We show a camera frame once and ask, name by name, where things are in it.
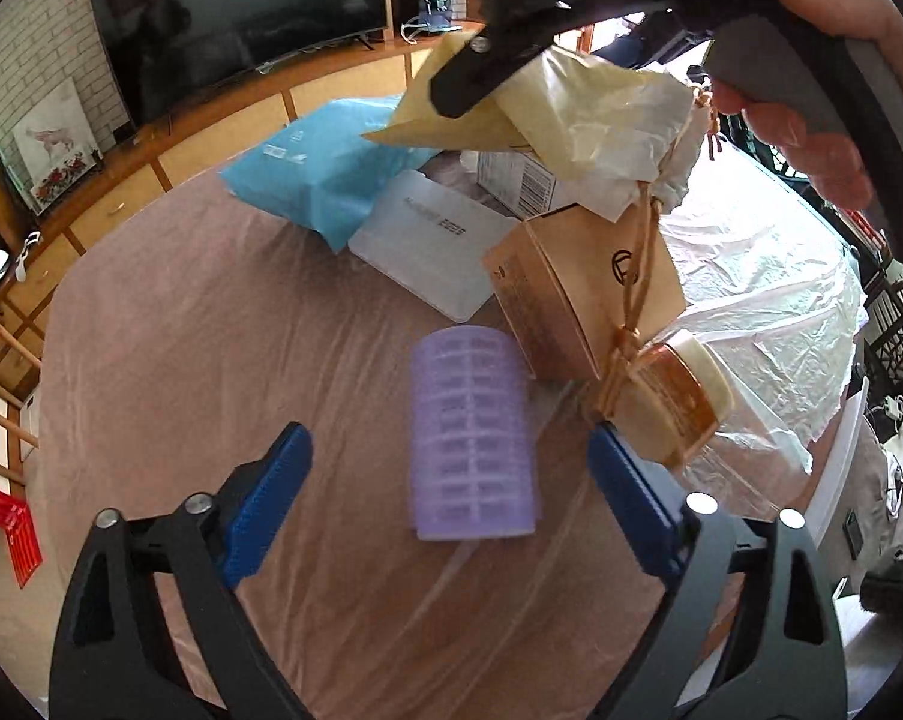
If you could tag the copper cardboard box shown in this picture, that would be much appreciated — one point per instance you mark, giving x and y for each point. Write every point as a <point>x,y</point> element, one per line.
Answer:
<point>571,277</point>

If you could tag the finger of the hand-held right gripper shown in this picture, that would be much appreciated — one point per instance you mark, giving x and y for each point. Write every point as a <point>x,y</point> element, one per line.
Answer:
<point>489,64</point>

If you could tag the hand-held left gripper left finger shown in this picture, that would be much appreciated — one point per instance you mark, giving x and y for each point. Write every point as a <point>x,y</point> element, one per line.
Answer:
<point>271,495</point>

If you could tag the blue plastic bag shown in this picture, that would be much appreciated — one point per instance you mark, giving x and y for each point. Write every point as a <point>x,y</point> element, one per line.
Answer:
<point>324,165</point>

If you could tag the long wooden sideboard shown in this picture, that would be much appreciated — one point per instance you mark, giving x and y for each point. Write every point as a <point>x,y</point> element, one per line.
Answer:
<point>219,139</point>

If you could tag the dark carved wooden chair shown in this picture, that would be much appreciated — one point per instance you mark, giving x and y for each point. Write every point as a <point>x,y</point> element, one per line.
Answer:
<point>901,330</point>

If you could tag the white barcode carton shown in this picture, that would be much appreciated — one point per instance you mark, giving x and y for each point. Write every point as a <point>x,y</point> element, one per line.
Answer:
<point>522,180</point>

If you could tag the white flat box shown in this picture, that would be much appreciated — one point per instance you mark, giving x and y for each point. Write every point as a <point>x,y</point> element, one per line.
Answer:
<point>429,240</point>

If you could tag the framed dog and flowers painting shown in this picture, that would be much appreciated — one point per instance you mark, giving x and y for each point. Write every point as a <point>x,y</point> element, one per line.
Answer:
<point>54,142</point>

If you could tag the purple hair roller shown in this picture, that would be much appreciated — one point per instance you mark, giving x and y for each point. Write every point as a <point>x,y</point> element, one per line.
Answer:
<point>474,435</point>

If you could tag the red plastic basket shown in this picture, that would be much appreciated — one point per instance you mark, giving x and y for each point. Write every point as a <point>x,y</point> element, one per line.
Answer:
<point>9,532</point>

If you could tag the black flat television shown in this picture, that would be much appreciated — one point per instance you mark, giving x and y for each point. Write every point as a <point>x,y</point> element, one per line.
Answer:
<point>234,15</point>

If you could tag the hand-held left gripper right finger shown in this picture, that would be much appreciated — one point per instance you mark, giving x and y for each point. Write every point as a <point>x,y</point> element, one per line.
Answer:
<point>639,510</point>

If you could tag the black coffee machine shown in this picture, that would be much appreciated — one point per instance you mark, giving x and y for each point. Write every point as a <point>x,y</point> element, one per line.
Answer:
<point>440,0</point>

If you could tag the person's right hand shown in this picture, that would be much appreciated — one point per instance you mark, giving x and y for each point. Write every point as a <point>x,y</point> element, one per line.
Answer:
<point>804,142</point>

